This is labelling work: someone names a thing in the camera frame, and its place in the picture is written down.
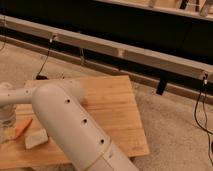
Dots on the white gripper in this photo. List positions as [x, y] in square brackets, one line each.
[7, 116]

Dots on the orange carrot-like pepper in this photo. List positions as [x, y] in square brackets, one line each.
[22, 127]

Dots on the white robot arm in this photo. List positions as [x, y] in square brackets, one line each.
[57, 105]

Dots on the beige sponge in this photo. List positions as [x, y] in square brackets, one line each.
[36, 138]

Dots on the wooden table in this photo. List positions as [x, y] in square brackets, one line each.
[111, 103]

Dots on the white metal rail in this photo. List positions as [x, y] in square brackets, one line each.
[143, 56]

